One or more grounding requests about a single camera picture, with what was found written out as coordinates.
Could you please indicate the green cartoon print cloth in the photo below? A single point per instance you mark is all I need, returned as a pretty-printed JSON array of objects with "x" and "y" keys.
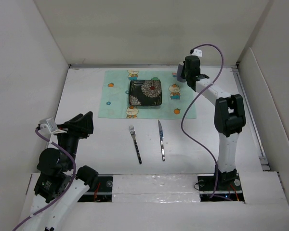
[{"x": 176, "y": 96}]

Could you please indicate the steel fork patterned handle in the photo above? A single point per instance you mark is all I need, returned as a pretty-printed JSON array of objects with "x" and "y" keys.
[{"x": 133, "y": 135}]

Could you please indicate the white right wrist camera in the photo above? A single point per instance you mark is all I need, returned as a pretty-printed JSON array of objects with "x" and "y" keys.
[{"x": 196, "y": 52}]

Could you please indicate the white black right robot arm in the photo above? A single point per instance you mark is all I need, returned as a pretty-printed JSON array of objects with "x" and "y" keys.
[{"x": 229, "y": 119}]

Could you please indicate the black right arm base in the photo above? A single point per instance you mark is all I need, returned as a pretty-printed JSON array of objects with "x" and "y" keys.
[{"x": 226, "y": 187}]

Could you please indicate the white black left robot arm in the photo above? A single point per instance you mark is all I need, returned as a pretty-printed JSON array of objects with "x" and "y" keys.
[{"x": 61, "y": 183}]

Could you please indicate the dark floral rectangular plate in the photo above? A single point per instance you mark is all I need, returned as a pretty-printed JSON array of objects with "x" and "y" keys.
[{"x": 145, "y": 93}]

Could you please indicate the purple ceramic mug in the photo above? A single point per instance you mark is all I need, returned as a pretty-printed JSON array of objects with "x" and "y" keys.
[{"x": 180, "y": 72}]

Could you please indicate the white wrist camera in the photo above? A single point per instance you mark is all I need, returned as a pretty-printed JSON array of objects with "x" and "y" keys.
[
  {"x": 48, "y": 126},
  {"x": 196, "y": 52}
]

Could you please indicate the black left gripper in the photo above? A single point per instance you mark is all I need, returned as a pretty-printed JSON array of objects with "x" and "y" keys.
[{"x": 82, "y": 125}]

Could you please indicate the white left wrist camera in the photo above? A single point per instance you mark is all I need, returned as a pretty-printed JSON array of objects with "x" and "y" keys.
[{"x": 48, "y": 126}]

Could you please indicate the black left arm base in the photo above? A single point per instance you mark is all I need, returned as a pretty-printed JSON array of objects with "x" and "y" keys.
[{"x": 102, "y": 193}]

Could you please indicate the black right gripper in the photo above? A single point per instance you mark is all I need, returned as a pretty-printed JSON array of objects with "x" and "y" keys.
[{"x": 183, "y": 74}]

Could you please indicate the steel knife patterned handle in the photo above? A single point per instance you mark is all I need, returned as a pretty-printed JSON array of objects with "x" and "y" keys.
[{"x": 161, "y": 140}]

